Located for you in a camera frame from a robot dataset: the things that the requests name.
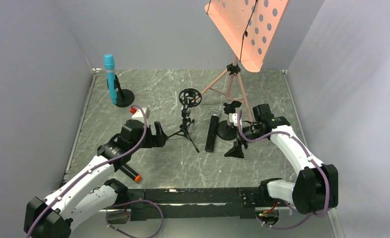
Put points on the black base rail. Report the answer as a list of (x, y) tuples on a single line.
[(241, 202)]

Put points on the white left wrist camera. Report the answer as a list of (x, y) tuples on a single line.
[(140, 114)]

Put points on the black glitter microphone silver head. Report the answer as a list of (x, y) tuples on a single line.
[(212, 130)]

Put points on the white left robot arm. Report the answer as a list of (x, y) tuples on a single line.
[(83, 184)]

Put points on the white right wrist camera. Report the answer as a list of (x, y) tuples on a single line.
[(233, 120)]

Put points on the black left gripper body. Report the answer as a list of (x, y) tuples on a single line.
[(154, 137)]

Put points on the black microphone orange end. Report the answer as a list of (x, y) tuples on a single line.
[(131, 173)]

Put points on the black round-base mic stand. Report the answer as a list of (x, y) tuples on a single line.
[(125, 97)]

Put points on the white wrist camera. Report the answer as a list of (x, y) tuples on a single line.
[(233, 120), (140, 114)]

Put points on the black right round-base stand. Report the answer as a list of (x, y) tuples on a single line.
[(226, 129)]

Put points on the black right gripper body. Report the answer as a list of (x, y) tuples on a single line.
[(242, 139)]

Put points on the black tripod shock-mount stand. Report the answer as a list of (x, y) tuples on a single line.
[(189, 98)]

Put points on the blue toy microphone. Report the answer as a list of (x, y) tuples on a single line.
[(109, 65)]

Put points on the aluminium frame rail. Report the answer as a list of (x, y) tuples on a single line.
[(43, 221)]

